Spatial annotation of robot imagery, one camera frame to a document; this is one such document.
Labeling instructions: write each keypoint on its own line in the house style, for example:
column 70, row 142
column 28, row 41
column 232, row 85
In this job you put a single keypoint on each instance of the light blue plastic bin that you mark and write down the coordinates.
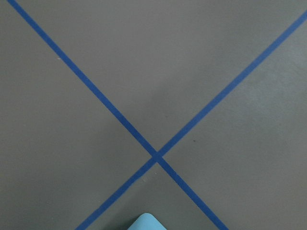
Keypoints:
column 146, row 221

